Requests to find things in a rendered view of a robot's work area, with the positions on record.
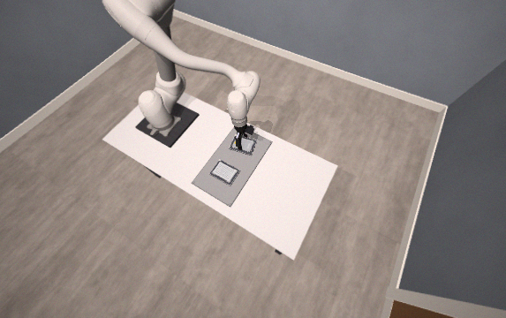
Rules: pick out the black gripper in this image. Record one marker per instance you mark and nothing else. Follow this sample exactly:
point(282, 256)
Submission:
point(240, 130)

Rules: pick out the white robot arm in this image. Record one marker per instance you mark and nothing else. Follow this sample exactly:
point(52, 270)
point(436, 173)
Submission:
point(146, 21)

